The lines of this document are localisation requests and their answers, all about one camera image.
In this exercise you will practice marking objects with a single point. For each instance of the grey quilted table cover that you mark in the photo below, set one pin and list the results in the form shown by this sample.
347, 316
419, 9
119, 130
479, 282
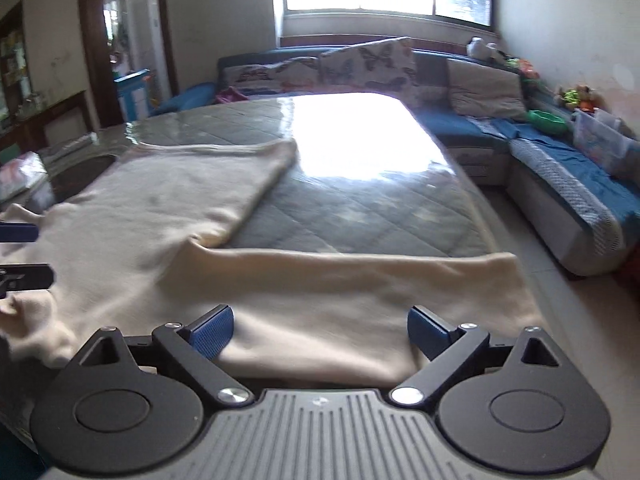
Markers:
350, 210

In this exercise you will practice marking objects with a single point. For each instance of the dark wooden door frame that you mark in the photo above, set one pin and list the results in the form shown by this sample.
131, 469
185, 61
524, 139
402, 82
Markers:
95, 45

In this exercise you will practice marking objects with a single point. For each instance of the white plush toy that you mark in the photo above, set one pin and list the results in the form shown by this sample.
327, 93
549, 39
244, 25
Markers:
480, 49

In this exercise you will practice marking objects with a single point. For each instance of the pink cloth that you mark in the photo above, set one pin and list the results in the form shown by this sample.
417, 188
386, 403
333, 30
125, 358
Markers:
231, 96

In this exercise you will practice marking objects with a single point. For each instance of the grey square cushion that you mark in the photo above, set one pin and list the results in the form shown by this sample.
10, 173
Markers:
482, 90

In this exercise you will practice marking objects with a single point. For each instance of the clear plastic storage box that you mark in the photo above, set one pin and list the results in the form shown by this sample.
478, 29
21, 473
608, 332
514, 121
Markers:
600, 140

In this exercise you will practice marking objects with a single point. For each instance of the green bowl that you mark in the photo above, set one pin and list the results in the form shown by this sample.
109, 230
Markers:
546, 121

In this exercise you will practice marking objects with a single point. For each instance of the colourful plush toy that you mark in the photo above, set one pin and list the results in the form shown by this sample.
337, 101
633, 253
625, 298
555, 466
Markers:
577, 96

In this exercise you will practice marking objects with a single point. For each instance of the blue cloth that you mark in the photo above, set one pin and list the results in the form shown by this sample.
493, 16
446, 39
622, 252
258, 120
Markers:
580, 170

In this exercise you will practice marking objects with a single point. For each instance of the cream knit sweater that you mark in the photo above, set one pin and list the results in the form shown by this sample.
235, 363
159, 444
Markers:
150, 220

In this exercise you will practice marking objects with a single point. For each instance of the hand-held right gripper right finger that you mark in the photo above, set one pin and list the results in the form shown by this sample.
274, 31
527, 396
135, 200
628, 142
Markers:
425, 330

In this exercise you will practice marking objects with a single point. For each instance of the blue grey corner sofa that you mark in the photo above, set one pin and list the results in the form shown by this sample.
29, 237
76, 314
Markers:
550, 200

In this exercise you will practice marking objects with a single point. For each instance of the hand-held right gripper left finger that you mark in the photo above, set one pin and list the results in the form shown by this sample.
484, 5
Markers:
212, 332

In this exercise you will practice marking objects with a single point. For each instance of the large butterfly print cushion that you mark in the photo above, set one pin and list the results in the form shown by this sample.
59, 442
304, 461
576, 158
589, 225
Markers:
370, 67

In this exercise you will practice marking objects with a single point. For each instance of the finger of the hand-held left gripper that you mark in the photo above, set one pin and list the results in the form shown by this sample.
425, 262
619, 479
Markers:
20, 233
30, 278

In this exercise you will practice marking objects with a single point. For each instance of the long butterfly print cushion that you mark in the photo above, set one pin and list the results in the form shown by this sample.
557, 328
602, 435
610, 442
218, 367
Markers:
270, 76

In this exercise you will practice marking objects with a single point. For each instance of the orange green toy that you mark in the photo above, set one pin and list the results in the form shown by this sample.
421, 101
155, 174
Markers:
522, 67

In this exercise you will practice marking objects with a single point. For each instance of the dark wooden cabinet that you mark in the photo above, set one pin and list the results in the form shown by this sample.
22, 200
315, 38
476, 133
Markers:
50, 120

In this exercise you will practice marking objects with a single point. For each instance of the clear plastic bag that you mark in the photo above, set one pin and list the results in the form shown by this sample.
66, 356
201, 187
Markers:
20, 175

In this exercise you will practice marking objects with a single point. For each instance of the blue toy rack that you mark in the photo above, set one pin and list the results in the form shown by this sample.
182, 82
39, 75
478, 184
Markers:
134, 95

